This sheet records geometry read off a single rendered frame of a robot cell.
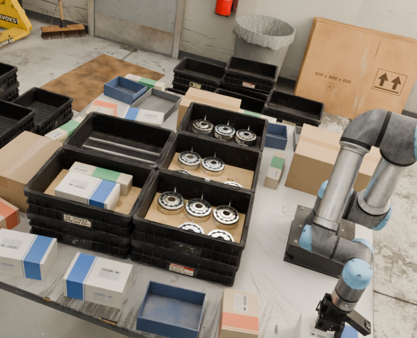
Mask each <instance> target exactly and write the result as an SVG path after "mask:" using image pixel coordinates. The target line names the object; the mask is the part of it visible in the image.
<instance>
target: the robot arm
mask: <svg viewBox="0 0 417 338"><path fill-rule="evenodd" d="M339 144H340V146H341V148H340V150H339V153H338V156H337V159H336V161H335V164H334V166H333V170H332V172H331V175H330V177H329V179H328V180H326V181H324V182H323V183H322V185H321V187H320V189H319V191H318V195H317V198H316V201H315V204H314V207H313V210H311V212H310V213H309V214H308V215H307V216H306V218H305V220H304V223H303V226H304V229H303V232H302V235H301V237H300V241H299V246H300V247H301V248H303V249H306V250H308V251H310V252H311V253H315V254H318V255H320V256H322V257H325V258H328V259H330V260H332V261H334V262H337V263H340V264H342V265H343V271H342V273H341V276H340V278H339V280H338V282H337V284H336V286H335V288H334V290H333V292H332V294H329V293H325V295H324V297H323V299H322V300H320V301H319V303H318V305H317V307H316V309H315V310H316V311H318V312H317V313H318V317H317V319H316V320H315V327H314V328H315V329H319V330H321V331H324V332H327V331H332V332H333V331H335V333H334V334H332V333H327V334H326V337H325V338H341V335H342V332H343V330H344V328H345V322H346V323H348V324H349V325H350V326H352V327H353V328H354V329H355V330H357V331H358V332H360V334H362V335H363V336H367V335H370V334H371V322H369V321H368V320H367V319H366V318H365V317H363V316H362V315H360V314H359V313H358V312H357V311H356V310H355V309H354V308H355V307H356V305H357V303H358V302H359V299H360V298H361V296H362V294H363V293H364V291H365V289H366V288H367V287H368V285H369V283H370V282H371V278H372V276H373V270H372V269H371V263H372V261H373V253H374V250H373V246H372V244H371V243H370V242H369V241H368V240H366V239H363V238H356V239H353V240H352V241H349V240H346V239H343V238H341V237H340V234H341V230H342V229H341V219H345V220H348V221H350V222H353V223H356V224H358V225H361V226H364V227H366V228H368V229H372V230H375V231H380V230H382V229H383V228H384V227H385V225H386V224H387V222H388V220H389V219H390V216H391V214H392V210H393V205H392V204H391V203H390V197H391V195H392V193H393V192H394V190H395V188H396V186H397V185H398V183H399V181H400V179H401V177H402V175H403V173H404V172H405V170H406V168H407V167H409V166H411V165H413V164H414V163H415V162H416V161H417V119H415V118H412V117H408V116H405V115H401V114H399V113H394V112H391V111H388V110H386V109H371V110H368V111H366V112H364V113H362V114H360V115H358V116H357V117H356V118H354V120H352V122H350V124H348V126H347V127H346V128H345V130H344V132H343V133H342V136H341V138H340V140H339ZM372 146H373V147H376V148H379V152H380V155H381V158H380V159H379V162H378V163H377V166H376V168H375V170H374V172H373V175H372V177H371V179H370V181H369V184H368V185H367V188H365V189H363V190H362V191H361V192H357V191H354V190H353V185H354V183H355V180H356V177H357V175H358V172H359V169H360V167H361V163H362V161H363V158H364V156H365V154H368V153H369V152H370V150H371V147H372ZM319 305H320V307H319V308H318V306H319Z"/></svg>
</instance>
